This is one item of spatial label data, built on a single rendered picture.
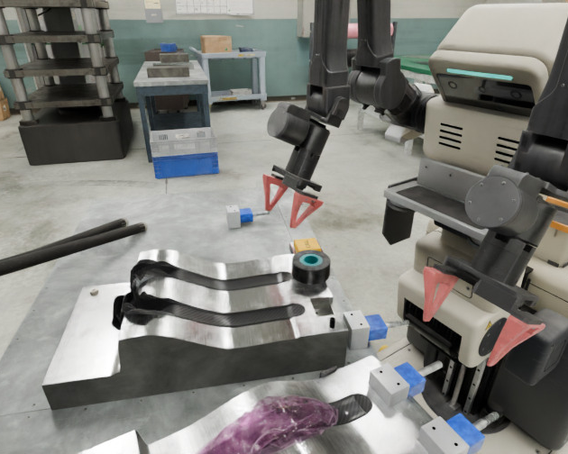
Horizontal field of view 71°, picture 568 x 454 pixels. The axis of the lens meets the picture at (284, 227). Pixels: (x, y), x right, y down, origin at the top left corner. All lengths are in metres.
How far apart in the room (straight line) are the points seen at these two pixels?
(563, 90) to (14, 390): 0.91
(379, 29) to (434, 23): 7.50
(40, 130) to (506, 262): 4.48
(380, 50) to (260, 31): 6.34
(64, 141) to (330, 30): 4.09
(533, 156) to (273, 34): 6.78
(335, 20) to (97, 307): 0.70
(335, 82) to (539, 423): 1.07
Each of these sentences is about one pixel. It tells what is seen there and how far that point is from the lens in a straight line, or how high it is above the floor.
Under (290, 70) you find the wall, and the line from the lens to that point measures 7.34.
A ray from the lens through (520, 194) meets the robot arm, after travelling 0.48.
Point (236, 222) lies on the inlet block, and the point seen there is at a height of 0.82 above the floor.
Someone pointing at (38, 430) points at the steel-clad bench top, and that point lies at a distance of 0.80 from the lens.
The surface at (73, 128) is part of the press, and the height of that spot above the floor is 0.36.
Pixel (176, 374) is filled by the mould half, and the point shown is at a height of 0.84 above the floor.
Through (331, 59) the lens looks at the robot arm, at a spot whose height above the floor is 1.30.
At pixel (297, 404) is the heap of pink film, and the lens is 0.59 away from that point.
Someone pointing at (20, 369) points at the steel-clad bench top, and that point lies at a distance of 0.91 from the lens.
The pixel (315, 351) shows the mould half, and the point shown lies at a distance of 0.74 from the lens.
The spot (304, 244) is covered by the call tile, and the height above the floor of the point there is 0.84.
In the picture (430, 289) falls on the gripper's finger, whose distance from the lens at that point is 0.58.
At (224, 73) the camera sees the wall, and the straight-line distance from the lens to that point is 7.13.
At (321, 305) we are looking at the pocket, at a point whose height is 0.87.
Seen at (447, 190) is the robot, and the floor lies 1.05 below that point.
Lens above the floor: 1.37
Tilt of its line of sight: 28 degrees down
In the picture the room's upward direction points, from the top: straight up
